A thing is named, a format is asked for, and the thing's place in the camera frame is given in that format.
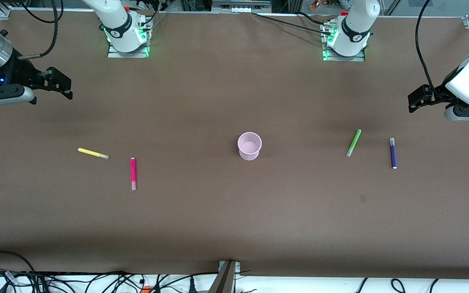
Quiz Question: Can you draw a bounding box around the arched black cable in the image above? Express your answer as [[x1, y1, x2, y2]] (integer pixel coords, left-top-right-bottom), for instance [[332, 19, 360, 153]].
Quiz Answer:
[[0, 250, 35, 272]]

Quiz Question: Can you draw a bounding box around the long black table cable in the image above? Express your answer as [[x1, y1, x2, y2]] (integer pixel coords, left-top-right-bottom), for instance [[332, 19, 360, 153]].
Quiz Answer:
[[252, 12, 333, 35]]

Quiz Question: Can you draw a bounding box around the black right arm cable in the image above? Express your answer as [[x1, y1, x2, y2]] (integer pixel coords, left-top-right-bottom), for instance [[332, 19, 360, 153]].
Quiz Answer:
[[15, 0, 65, 61]]

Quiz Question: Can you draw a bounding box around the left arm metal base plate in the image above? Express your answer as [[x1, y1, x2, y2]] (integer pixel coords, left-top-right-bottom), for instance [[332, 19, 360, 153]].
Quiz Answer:
[[321, 22, 366, 62]]

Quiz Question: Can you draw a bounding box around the pink pen holder cup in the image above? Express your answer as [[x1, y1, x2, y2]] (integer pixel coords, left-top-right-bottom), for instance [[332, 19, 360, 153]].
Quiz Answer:
[[237, 132, 263, 161]]

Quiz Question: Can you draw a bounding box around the short black table cable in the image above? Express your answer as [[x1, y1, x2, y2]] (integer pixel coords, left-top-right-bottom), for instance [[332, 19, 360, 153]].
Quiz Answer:
[[296, 11, 329, 26]]

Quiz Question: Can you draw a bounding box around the purple pen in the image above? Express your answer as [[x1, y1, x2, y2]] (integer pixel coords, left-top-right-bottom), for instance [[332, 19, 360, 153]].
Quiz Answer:
[[389, 138, 398, 169]]

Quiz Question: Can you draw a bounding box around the green pen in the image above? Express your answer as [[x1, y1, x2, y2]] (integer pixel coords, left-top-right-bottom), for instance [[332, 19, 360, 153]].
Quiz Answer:
[[346, 129, 362, 157]]

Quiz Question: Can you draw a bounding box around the metal support post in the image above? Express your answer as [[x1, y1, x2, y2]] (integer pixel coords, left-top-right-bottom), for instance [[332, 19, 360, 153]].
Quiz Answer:
[[209, 260, 241, 293]]

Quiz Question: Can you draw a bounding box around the grey metal device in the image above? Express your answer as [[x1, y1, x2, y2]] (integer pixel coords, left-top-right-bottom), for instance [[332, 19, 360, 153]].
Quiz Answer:
[[212, 0, 272, 13]]

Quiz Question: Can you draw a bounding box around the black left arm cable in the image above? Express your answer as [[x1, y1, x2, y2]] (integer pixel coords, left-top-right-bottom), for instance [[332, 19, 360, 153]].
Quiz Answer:
[[415, 0, 438, 92]]

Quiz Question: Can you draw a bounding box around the yellow pen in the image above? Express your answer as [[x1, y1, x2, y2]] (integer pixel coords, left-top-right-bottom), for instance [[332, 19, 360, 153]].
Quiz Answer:
[[78, 147, 110, 160]]

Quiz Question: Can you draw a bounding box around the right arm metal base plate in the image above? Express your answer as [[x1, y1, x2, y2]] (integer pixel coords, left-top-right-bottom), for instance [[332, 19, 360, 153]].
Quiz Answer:
[[107, 24, 150, 58]]

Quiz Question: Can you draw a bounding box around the black base cable bundle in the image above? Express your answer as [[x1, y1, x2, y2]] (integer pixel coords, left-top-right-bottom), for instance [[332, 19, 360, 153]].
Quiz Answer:
[[144, 0, 171, 30]]

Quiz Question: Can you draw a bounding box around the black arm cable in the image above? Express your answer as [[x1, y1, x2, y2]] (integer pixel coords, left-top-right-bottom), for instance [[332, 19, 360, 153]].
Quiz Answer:
[[415, 0, 438, 92], [15, 0, 65, 61]]

